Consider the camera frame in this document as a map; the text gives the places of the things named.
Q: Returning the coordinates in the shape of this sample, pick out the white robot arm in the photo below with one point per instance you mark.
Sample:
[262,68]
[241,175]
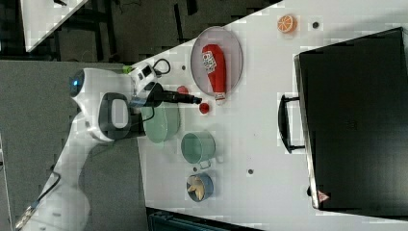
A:
[106,100]

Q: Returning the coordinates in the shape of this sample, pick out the yellow banana pieces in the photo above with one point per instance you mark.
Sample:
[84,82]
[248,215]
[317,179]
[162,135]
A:
[197,187]

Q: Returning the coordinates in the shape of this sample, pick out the green perforated colander basket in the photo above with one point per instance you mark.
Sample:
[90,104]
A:
[161,123]

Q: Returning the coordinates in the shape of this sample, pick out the green marker tube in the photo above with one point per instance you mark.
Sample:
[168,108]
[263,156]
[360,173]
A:
[127,69]

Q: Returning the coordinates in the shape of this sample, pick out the blue bowl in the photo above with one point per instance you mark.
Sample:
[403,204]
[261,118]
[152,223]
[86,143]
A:
[208,185]

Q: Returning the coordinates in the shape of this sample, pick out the red ketchup bottle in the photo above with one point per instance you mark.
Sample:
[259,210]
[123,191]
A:
[214,63]

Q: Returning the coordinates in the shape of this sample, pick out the red toy tomato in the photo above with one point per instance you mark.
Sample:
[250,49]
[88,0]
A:
[183,90]

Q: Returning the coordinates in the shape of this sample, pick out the black oven door handle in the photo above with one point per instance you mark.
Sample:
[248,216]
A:
[284,123]

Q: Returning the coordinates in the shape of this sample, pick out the red toy strawberry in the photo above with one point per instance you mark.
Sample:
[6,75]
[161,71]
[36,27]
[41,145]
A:
[204,108]

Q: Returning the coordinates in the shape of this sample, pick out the grey oval plate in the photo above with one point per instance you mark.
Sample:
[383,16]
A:
[232,55]

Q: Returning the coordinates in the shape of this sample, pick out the white side table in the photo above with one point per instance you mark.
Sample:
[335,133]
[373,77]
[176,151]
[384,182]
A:
[40,18]

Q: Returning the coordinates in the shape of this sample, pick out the green cup with handle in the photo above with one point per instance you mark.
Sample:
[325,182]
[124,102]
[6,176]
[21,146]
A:
[198,148]

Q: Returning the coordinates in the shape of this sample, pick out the teal metal frame rail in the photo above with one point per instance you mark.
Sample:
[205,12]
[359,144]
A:
[160,220]

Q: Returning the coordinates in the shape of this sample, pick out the orange slice toy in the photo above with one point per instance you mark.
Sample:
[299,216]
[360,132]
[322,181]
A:
[287,24]

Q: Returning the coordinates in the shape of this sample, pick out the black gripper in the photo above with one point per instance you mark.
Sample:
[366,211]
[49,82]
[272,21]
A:
[157,95]

